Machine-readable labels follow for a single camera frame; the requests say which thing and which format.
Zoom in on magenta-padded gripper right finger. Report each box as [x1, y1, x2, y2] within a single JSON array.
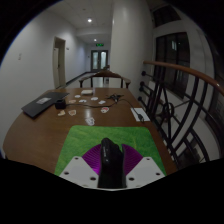
[[121, 143, 167, 189]]

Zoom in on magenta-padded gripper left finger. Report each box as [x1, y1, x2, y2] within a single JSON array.
[[59, 143, 105, 188]]

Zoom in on black computer mouse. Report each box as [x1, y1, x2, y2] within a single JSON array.
[[97, 137, 128, 190]]

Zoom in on green mouse pad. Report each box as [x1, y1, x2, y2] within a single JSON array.
[[54, 124, 167, 177]]

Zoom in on white outlined sticker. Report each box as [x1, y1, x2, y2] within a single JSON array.
[[84, 117, 96, 126]]

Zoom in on small black box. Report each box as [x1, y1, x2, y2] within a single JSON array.
[[54, 98, 67, 110]]

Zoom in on black closed laptop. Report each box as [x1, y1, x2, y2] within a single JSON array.
[[20, 91, 70, 119]]

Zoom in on wooden round-back chair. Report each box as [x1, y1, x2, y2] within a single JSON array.
[[78, 69, 132, 90]]

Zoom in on white open door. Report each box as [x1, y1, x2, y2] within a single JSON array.
[[52, 36, 67, 90]]

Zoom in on glass double door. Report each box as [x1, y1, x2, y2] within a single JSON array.
[[90, 49, 109, 73]]

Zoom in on dark framed window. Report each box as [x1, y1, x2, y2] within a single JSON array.
[[153, 31, 191, 100]]

